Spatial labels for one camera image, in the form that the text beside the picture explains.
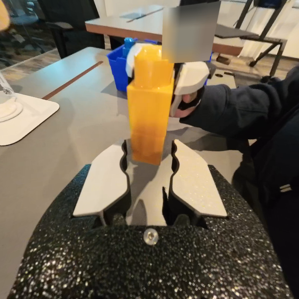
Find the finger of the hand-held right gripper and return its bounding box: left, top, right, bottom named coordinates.
left=125, top=43, right=146, bottom=77
left=169, top=61, right=210, bottom=117

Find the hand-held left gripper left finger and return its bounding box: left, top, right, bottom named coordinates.
left=72, top=140, right=132, bottom=225

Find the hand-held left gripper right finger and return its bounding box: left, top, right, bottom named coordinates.
left=162, top=139, right=228, bottom=225

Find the blue plastic bin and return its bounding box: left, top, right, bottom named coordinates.
left=106, top=38, right=213, bottom=92

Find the person's right forearm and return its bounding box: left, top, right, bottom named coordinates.
left=179, top=66, right=299, bottom=140

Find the person's right hand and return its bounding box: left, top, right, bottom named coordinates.
left=174, top=90, right=204, bottom=118

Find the brown-edged background table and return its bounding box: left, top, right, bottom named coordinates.
left=85, top=5, right=244, bottom=56

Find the black flat board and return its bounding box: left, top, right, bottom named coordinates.
left=214, top=24, right=288, bottom=45

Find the black mesh office chair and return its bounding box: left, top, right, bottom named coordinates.
left=37, top=0, right=105, bottom=59

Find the person's torso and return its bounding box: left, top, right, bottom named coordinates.
left=232, top=112, right=299, bottom=299

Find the instruction board on white stand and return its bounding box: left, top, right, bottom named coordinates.
left=0, top=0, right=60, bottom=146

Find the grey office chair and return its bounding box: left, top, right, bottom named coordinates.
left=10, top=10, right=47, bottom=54

